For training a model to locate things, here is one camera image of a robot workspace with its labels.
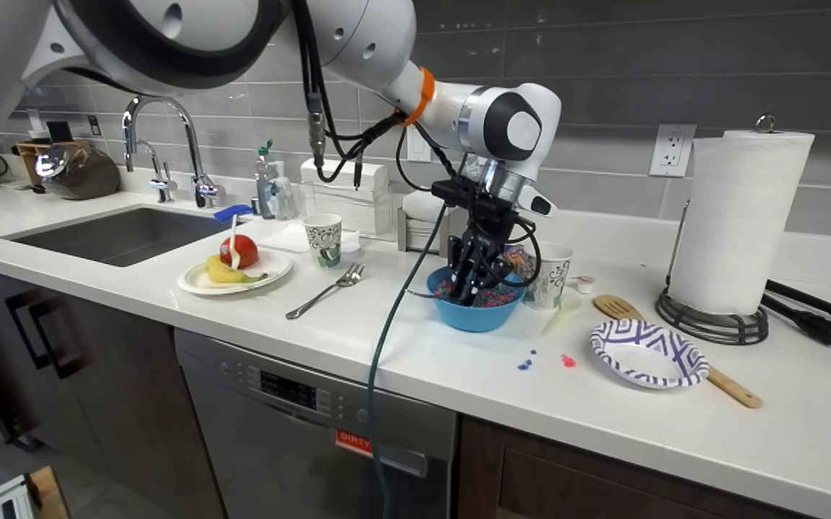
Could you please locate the stainless dishwasher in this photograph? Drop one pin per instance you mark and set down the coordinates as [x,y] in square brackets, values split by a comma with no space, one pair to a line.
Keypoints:
[291,442]

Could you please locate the white patterned mug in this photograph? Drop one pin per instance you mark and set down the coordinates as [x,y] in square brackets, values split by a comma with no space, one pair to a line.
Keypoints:
[549,283]

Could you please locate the white plate with fruit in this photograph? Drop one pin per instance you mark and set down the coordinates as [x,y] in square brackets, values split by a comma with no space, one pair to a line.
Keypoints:
[269,270]

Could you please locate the paper towel roll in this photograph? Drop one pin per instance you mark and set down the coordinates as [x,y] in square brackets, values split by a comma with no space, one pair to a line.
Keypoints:
[740,198]

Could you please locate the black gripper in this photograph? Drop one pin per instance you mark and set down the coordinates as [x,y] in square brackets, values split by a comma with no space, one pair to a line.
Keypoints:
[493,208]

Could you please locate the blue patterned paper plate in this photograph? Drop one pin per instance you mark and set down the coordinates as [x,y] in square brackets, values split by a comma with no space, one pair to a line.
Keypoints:
[646,357]

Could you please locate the blue bowl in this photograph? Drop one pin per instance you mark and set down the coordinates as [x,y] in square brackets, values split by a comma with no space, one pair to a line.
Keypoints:
[483,315]

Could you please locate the wooden spatula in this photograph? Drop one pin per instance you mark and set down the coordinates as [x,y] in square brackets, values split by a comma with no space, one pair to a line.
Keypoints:
[617,310]

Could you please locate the black tongs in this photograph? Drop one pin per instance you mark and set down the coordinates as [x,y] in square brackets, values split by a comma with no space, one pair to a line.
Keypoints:
[806,312]

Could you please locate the red apple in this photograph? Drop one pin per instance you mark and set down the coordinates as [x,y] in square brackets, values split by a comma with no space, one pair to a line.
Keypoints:
[236,253]

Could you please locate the white wall outlet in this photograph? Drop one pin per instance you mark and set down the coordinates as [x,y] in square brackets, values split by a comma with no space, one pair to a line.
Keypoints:
[669,155]

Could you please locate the soap dispenser bottle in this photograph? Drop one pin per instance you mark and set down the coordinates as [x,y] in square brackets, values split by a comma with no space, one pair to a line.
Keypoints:
[272,188]

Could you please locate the patterned paper cup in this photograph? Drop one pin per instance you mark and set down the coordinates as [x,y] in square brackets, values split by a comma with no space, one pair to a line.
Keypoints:
[324,237]

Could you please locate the napkin holder box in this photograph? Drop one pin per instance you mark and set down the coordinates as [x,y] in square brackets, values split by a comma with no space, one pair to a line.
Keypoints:
[422,224]

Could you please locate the orange snack bag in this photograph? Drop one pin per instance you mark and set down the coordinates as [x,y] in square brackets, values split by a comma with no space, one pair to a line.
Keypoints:
[520,260]

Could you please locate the black wire towel holder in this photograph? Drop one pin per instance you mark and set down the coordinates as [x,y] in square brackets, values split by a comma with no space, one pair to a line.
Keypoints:
[717,276]

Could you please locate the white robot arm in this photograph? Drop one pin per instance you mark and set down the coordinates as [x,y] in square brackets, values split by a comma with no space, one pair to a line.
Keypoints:
[153,48]

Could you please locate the kitchen sink basin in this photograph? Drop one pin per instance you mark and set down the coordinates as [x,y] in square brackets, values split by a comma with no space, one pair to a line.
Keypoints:
[122,237]

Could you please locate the yellow banana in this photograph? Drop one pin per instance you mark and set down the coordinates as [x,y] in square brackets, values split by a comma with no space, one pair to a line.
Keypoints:
[219,272]

